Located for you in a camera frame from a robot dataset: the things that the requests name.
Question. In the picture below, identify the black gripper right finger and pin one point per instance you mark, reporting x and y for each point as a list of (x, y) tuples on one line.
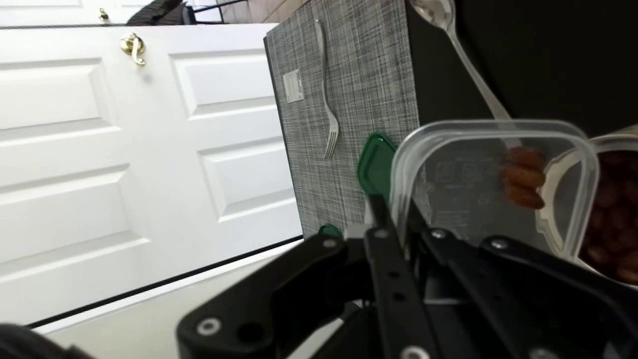
[(479, 292)]

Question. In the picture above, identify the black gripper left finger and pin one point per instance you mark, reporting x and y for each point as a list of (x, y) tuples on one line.
[(391, 292)]

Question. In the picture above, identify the clear plastic container bowl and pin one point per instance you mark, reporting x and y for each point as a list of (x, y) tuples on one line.
[(459, 180)]

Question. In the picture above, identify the brown sausage pieces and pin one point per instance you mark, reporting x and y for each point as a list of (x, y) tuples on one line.
[(525, 176)]

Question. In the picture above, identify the open can orange label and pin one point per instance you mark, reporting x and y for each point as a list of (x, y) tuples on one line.
[(615, 212)]

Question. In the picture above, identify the green round lid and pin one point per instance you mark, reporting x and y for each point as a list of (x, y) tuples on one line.
[(329, 232)]

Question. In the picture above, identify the green rectangular lid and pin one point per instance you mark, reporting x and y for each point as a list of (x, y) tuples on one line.
[(377, 162)]

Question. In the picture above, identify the clear plastic fork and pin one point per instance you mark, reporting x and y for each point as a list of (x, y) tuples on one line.
[(329, 126)]

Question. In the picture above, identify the grey woven placemat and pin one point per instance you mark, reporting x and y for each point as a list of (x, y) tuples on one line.
[(365, 81)]

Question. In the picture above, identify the white placemat label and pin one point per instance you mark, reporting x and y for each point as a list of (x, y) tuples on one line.
[(294, 85)]

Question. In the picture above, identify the black rectangular table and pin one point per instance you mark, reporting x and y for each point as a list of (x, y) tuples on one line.
[(559, 61)]

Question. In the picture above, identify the white panelled door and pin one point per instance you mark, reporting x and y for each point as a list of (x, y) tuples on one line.
[(86, 186)]

